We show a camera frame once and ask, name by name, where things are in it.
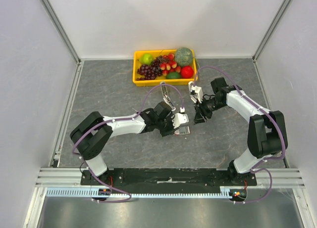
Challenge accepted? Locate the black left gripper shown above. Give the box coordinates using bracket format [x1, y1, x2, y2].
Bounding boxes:
[156, 113, 180, 137]

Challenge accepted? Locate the red white staple box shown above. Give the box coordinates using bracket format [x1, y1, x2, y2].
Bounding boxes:
[174, 126, 190, 136]

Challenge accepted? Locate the green white stapler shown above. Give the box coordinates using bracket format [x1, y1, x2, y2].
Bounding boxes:
[160, 81, 176, 111]

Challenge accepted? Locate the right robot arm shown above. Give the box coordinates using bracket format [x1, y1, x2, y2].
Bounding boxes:
[188, 77, 288, 185]

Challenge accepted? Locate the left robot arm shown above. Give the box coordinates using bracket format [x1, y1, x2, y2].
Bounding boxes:
[70, 101, 180, 185]

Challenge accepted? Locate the white rectangular case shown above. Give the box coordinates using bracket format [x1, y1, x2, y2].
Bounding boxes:
[188, 81, 195, 94]

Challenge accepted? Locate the green lime fruit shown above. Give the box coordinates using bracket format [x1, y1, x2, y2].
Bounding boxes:
[166, 72, 181, 80]

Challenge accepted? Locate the dark purple grape bunch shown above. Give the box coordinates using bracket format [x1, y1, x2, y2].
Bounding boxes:
[136, 57, 163, 81]

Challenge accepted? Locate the red strawberry cluster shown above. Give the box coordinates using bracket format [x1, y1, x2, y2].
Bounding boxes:
[158, 53, 181, 76]

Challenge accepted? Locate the green netted melon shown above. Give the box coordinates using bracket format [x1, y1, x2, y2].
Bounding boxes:
[174, 47, 194, 67]

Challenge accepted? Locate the green pear fruit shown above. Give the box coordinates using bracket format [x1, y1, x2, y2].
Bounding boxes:
[138, 53, 154, 65]

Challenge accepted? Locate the yellow plastic tray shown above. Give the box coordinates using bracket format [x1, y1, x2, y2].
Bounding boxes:
[132, 49, 197, 87]

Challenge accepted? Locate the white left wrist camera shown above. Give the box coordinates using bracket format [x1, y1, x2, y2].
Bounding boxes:
[172, 107, 189, 129]

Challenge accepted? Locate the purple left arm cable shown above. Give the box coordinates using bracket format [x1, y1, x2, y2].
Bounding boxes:
[71, 84, 186, 204]

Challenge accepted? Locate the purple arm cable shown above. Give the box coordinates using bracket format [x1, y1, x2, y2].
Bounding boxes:
[71, 84, 186, 204]
[192, 66, 287, 204]

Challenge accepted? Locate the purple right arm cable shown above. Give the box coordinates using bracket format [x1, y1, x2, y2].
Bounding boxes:
[192, 66, 287, 204]

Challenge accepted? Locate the aluminium frame rail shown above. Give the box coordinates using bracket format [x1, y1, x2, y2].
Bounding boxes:
[36, 168, 305, 188]

